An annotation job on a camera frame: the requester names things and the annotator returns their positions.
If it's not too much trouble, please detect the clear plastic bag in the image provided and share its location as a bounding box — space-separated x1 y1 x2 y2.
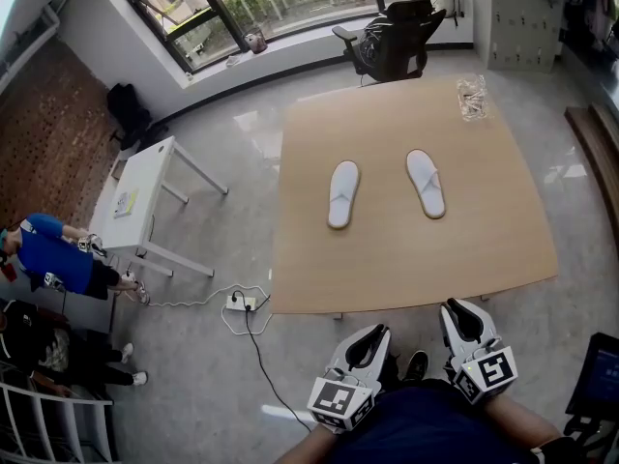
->
456 74 490 123

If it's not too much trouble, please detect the small pinkish bag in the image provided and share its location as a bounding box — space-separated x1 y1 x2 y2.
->
244 27 269 55

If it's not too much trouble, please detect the white shelf rack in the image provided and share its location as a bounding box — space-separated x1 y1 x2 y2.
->
0 360 115 464

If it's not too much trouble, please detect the black backpack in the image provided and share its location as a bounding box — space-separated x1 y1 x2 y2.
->
105 82 168 152

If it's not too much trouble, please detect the person's right forearm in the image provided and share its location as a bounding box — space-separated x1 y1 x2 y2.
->
481 392 562 449

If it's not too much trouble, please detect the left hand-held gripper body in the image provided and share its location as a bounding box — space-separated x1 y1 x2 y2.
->
307 367 383 435

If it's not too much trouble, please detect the short black plug cable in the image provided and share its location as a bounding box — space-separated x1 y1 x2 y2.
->
230 289 272 311

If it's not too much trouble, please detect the wooden table with white legs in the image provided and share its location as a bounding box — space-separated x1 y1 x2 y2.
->
268 72 561 321

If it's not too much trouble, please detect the person's black shoe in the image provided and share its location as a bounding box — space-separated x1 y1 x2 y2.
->
403 349 430 384

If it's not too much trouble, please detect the wooden bench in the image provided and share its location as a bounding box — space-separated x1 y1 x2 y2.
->
564 103 619 241

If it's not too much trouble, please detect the yellow green booklet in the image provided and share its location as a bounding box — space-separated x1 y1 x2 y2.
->
113 188 140 220

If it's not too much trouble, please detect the person's left forearm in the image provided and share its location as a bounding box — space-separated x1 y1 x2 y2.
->
273 422 342 464

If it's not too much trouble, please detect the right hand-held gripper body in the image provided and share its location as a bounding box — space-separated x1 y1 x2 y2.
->
444 338 518 406

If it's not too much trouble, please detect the clothes rack with garments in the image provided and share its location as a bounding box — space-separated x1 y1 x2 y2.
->
560 0 619 62

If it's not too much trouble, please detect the black office chair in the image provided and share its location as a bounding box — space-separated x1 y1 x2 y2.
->
331 0 448 84

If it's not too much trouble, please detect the white slipper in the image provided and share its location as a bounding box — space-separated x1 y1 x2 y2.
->
326 159 362 231
404 148 447 220

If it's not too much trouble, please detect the person's navy shirt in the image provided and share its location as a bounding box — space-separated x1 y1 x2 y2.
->
328 378 547 464

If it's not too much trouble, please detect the white cable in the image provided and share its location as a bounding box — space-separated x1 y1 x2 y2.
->
120 282 275 337

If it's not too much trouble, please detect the black monitor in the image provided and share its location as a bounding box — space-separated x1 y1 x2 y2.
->
564 332 619 418

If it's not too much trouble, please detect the grey locker cabinet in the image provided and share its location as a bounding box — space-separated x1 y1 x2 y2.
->
486 0 567 73

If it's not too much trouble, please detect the black charger cable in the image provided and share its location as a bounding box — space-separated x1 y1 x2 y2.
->
134 215 156 260

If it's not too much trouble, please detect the long black cable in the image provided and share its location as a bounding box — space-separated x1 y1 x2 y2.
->
244 304 314 433

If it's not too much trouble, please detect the white desk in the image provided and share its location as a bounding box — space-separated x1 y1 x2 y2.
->
99 135 230 279

